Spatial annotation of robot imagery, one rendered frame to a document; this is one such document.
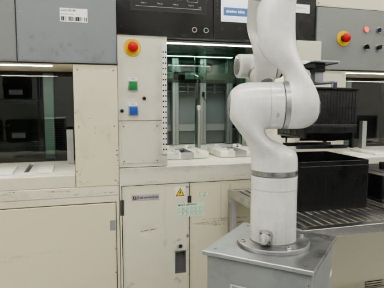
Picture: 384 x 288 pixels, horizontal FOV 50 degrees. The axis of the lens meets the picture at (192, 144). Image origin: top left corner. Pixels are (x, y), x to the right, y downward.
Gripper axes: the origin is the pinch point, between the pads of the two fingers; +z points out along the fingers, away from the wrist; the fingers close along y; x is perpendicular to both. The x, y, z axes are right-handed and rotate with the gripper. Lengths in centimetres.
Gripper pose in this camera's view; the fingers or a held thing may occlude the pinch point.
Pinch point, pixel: (316, 68)
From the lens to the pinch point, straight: 161.1
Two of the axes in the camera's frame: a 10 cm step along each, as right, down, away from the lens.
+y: 2.5, 0.9, -9.6
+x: 0.0, -10.0, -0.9
